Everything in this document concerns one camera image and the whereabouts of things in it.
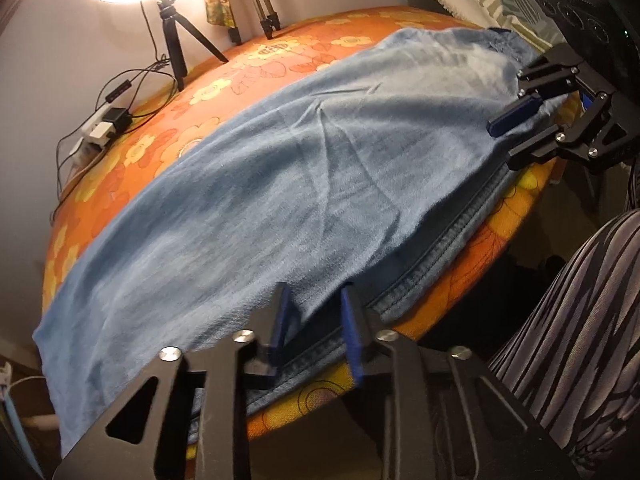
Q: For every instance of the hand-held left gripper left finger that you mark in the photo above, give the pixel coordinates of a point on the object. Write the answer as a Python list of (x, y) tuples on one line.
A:
[(282, 315)]

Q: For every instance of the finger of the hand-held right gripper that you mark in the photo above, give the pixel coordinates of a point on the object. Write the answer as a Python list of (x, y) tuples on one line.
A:
[(515, 115), (535, 150)]

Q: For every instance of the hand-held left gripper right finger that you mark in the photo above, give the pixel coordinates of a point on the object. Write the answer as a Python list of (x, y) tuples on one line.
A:
[(350, 330)]

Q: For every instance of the light blue denim pants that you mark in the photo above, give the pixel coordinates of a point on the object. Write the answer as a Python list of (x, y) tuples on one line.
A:
[(275, 185)]

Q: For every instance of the person's striped trouser leg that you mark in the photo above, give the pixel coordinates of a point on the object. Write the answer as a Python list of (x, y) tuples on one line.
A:
[(575, 335)]

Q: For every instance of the orange floral bed sheet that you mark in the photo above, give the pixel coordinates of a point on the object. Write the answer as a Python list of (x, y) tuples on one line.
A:
[(225, 80)]

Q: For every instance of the black power adapter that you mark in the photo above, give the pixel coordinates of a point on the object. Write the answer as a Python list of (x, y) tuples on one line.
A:
[(117, 117)]

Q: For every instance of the white power strip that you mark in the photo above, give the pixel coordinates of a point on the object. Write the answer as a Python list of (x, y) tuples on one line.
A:
[(97, 132)]

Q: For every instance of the small black tripod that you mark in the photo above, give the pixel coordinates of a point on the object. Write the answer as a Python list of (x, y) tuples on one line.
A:
[(175, 45)]

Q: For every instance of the light blue flat object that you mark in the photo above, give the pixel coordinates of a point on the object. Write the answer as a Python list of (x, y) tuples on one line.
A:
[(15, 440)]

